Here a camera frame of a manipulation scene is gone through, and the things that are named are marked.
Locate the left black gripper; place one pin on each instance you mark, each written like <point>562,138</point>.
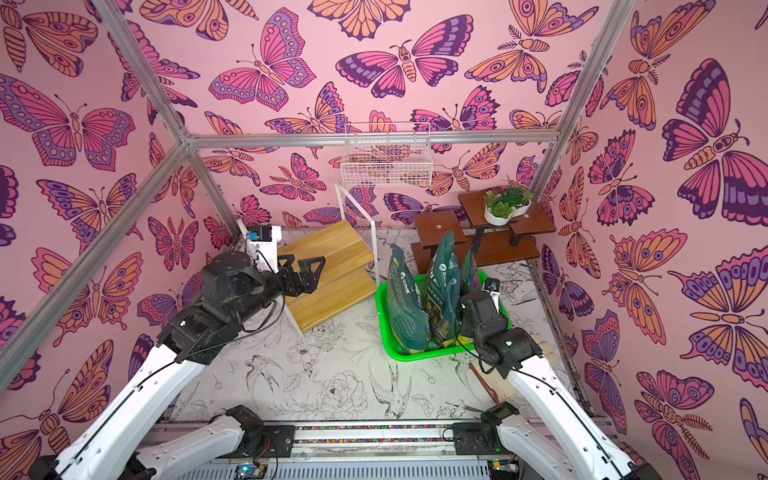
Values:
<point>307,284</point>

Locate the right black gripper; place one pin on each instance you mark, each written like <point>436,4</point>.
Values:
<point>475,306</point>

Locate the blue green fertilizer bag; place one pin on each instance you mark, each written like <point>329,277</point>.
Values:
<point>469,276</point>

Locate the dark green fertilizer bag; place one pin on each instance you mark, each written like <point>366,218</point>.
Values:
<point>408,321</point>

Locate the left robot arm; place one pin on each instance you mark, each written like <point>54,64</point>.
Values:
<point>233,291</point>

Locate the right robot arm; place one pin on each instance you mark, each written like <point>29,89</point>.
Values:
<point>528,384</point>

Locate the green plastic basket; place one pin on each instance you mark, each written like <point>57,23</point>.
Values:
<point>391,345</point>

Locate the brown wooden step stand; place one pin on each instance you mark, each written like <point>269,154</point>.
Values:
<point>491,245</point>

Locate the white pot succulent plant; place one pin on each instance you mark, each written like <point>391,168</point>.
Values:
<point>501,205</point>

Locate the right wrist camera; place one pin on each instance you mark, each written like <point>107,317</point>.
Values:
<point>493,286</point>

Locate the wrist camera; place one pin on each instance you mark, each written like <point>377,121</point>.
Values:
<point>261,243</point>
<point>493,286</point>

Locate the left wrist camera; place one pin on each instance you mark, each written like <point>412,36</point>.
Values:
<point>261,243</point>

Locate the wooden white frame shelf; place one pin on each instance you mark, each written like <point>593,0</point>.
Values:
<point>349,244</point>

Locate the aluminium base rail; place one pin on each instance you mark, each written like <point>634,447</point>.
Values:
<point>384,447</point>

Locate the white wire basket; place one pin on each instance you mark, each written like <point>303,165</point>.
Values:
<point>384,155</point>

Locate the aluminium cage frame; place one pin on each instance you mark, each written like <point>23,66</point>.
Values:
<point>187,147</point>

